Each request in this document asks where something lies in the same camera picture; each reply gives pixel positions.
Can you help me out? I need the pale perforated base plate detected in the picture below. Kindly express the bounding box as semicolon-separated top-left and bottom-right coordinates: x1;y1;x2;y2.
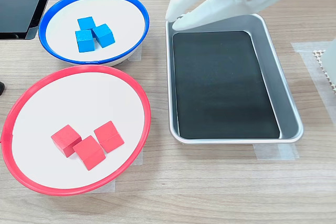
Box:
311;49;336;90

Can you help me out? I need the red-rimmed white plate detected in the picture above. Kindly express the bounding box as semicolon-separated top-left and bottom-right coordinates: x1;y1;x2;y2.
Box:
1;64;152;197

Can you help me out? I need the blue cube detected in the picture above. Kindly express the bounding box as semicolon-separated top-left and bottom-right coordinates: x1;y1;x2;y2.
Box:
77;16;97;31
92;23;116;49
75;29;96;53

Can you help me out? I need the clear tape strip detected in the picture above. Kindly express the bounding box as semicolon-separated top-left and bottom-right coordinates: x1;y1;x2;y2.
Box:
112;150;144;194
125;44;143;63
252;142;300;161

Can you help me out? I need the blue-rimmed white plate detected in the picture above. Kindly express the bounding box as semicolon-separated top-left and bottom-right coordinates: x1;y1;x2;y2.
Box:
38;0;151;67

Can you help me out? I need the steel tray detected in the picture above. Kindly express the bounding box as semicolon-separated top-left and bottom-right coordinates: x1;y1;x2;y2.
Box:
164;13;305;145

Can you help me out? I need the clear tape sheet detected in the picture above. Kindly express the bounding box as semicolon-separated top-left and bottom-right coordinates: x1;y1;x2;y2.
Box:
290;40;336;125

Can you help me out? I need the red cube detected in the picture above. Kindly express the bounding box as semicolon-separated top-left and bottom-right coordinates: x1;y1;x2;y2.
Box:
72;135;107;172
50;124;82;158
93;120;125;154

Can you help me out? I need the black mat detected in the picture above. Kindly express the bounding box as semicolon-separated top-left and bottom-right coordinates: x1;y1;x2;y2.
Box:
172;30;281;140

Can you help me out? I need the black glossy device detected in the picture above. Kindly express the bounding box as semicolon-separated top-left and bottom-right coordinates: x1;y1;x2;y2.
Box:
0;0;58;41

